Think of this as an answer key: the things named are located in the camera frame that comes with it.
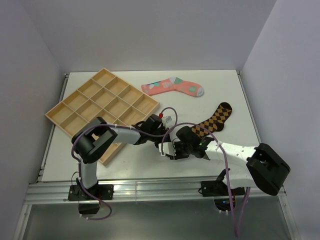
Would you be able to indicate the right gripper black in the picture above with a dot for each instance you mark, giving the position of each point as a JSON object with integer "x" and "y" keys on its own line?
{"x": 178, "y": 156}

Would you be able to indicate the brown orange argyle sock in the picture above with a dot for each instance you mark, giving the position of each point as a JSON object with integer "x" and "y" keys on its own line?
{"x": 216, "y": 122}

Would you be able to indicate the wooden compartment tray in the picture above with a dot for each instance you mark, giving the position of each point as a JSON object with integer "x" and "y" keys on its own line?
{"x": 107, "y": 97}

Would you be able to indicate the aluminium frame rail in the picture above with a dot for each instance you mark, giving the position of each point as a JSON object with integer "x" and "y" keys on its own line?
{"x": 133, "y": 190}

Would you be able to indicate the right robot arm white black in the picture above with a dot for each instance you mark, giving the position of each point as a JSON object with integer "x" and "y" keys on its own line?
{"x": 248, "y": 166}

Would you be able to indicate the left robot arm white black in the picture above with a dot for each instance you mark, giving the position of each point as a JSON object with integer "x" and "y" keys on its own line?
{"x": 95, "y": 138}

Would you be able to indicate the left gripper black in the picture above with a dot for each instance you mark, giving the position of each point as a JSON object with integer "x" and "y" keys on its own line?
{"x": 166, "y": 138}

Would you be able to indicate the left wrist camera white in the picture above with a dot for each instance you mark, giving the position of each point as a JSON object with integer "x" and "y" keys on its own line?
{"x": 165, "y": 119}

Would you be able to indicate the pink patterned sock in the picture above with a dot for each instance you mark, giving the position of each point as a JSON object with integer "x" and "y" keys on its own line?
{"x": 173, "y": 84}

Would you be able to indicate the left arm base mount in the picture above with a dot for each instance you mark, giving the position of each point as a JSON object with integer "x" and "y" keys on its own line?
{"x": 91, "y": 200}

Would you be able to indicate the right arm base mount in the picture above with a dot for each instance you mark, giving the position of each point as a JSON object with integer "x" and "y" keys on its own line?
{"x": 216, "y": 188}

